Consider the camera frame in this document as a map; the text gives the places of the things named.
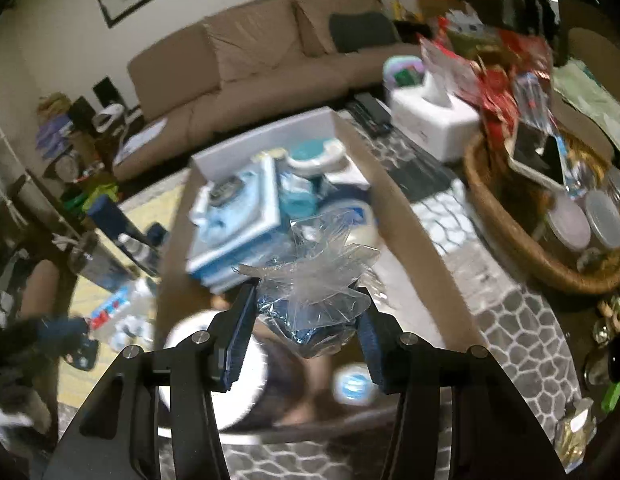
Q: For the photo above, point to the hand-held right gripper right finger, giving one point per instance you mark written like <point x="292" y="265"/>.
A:
<point x="375" y="355"/>

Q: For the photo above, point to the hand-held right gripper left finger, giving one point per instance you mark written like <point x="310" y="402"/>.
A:
<point x="237" y="345"/>

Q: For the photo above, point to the blue candy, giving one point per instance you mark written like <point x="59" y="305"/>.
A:
<point x="310" y="325"/>

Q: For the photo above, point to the brown cardboard box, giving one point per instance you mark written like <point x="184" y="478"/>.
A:
<point x="414" y="240"/>

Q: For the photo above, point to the small white blue round tub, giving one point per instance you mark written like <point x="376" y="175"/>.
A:
<point x="352" y="385"/>

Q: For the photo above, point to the white tape roll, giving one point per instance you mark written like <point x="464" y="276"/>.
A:
<point x="190" y="330"/>

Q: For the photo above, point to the clear plastic bottle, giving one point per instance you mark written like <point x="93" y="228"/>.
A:
<point x="122" y="310"/>

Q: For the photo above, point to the light blue white box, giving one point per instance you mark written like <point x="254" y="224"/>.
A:
<point x="240" y="215"/>

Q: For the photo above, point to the white round jar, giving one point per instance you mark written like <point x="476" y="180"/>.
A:
<point x="352" y="220"/>

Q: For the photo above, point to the grey stone pattern mat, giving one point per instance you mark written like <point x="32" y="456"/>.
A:
<point x="514" y="340"/>

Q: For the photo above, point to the teal packet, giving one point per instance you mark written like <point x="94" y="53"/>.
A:
<point x="299" y="195"/>

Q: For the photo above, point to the yellow plaid blanket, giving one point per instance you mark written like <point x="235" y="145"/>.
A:
<point x="155" y="200"/>

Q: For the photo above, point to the wicker basket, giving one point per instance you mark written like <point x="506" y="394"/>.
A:
<point x="509" y="230"/>

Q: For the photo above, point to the teal white round device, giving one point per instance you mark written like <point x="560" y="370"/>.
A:
<point x="312" y="152"/>

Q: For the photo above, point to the green bag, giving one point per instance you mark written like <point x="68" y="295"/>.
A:
<point x="90" y="197"/>

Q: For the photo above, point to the clear packet with gold contents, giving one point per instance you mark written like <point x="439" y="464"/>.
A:
<point x="574" y="435"/>

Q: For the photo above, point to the white paper sheet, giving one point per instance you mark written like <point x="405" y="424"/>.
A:
<point x="140" y="142"/>

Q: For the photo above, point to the jar with grey lid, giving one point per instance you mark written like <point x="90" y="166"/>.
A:
<point x="569" y="222"/>
<point x="605" y="217"/>

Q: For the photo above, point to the black remote control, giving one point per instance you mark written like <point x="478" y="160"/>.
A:
<point x="362" y="120"/>
<point x="377" y="110"/>

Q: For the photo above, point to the white tissue box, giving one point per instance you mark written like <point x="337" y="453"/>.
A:
<point x="429" y="120"/>

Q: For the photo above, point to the brown fabric sofa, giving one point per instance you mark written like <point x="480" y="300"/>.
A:
<point x="250" y="95"/>

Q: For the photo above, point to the white tablet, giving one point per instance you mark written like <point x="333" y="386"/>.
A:
<point x="534" y="155"/>

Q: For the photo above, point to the red snack packet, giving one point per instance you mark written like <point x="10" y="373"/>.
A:
<point x="497" y="105"/>

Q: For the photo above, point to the pastel round container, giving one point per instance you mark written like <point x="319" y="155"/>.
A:
<point x="402" y="71"/>

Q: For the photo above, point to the dark grey cushion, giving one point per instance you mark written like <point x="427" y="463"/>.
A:
<point x="362" y="32"/>

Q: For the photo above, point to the pale green cloth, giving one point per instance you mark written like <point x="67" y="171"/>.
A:
<point x="589" y="95"/>

